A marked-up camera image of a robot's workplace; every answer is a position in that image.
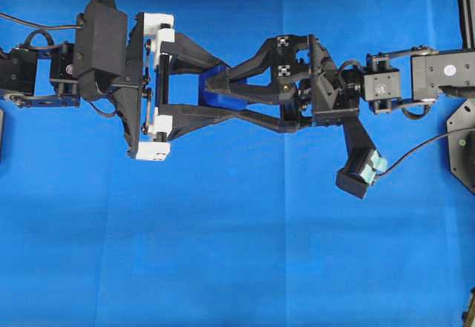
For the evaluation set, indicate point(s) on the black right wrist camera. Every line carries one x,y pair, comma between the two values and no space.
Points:
364,160

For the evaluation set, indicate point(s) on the yellowish object at right edge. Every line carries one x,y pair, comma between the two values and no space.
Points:
468,316

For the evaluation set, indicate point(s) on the blue cube block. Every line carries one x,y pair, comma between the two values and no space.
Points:
217,100

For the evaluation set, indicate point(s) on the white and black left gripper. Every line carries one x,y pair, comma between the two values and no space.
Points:
149,122

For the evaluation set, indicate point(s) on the black aluminium frame rail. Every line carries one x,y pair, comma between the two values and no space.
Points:
466,23

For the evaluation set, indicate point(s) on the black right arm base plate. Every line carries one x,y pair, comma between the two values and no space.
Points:
461,144

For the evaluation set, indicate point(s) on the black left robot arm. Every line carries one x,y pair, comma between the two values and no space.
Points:
38,73

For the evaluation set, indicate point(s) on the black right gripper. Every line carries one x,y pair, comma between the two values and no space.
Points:
301,94

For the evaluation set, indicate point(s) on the blue table cloth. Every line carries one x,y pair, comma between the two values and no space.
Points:
239,226

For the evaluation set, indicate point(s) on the dark object at left edge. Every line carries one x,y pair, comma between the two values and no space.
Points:
2,123

